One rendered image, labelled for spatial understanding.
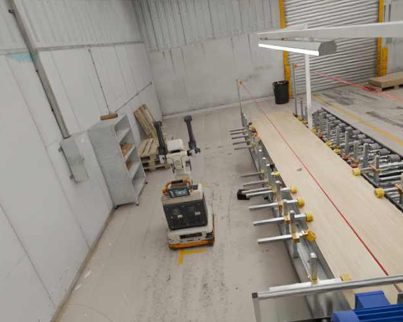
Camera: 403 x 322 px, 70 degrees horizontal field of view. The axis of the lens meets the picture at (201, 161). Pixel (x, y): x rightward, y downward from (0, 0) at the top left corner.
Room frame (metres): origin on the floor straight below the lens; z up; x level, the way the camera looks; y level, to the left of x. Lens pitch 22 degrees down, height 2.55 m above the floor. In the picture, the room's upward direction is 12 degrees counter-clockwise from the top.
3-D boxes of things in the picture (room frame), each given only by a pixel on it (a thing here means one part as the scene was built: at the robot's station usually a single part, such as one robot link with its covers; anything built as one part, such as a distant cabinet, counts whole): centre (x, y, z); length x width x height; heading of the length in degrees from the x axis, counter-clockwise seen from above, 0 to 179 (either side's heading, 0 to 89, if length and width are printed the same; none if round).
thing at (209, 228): (3.50, 0.33, 0.16); 0.67 x 0.64 x 0.25; 174
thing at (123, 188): (5.16, 1.48, 0.78); 0.90 x 0.45 x 1.55; 174
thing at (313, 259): (1.43, -0.57, 0.93); 0.04 x 0.04 x 0.48; 84
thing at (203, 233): (3.17, 0.34, 0.23); 0.41 x 0.02 x 0.08; 84
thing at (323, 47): (3.15, -1.07, 2.34); 2.40 x 0.12 x 0.08; 174
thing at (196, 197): (3.40, 0.34, 0.59); 0.55 x 0.34 x 0.83; 84
